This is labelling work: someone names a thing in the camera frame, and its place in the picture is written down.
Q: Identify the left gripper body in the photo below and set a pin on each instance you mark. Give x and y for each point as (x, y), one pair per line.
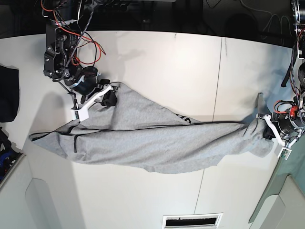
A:
(289, 120)

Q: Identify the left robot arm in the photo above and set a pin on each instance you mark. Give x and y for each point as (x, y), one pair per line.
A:
(297, 80)

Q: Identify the dark navy cloth pile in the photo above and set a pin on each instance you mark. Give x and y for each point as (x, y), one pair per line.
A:
(9, 94)

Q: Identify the blue and black clutter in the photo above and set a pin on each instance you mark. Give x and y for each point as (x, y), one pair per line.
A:
(8, 156)

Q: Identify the white slotted vent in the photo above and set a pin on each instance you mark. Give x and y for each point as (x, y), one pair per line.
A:
(197, 221)

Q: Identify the black round floor object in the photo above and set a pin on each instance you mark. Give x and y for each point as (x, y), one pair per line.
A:
(241, 26)

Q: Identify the grey t-shirt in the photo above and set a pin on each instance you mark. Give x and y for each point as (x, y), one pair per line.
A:
(138, 132)

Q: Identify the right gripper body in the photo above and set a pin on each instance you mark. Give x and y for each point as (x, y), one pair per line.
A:
(86, 82)

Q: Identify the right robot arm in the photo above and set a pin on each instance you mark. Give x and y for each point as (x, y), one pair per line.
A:
(66, 33)

